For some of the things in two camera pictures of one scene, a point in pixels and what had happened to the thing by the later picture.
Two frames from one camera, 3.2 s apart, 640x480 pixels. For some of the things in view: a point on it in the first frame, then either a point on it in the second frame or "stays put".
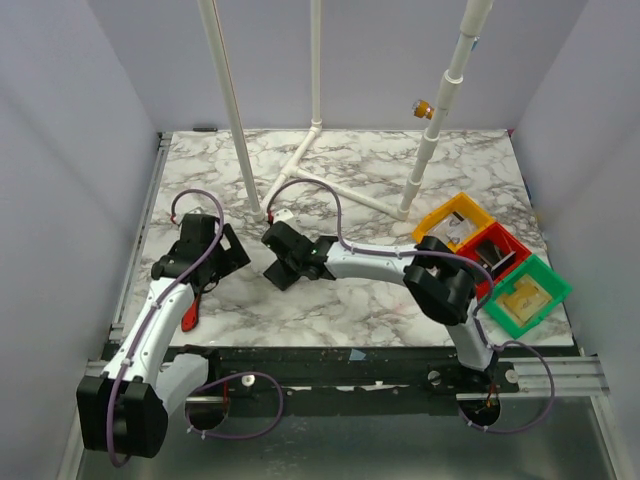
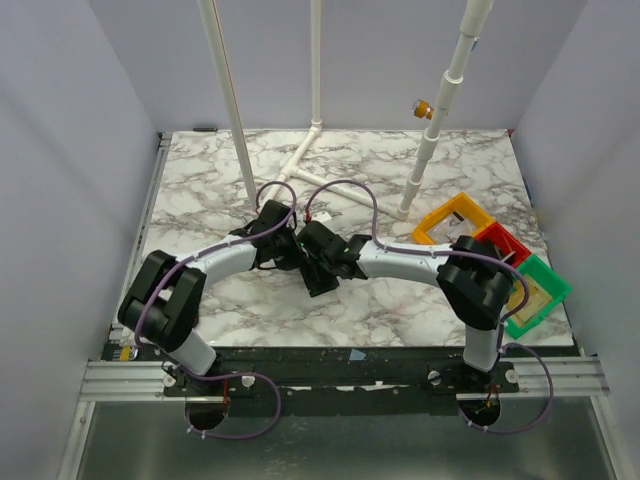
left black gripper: [234, 257] -> [288, 262]
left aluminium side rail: [151, 190] stays put
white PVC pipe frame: [449, 85] stays put
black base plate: [353, 381] stays put
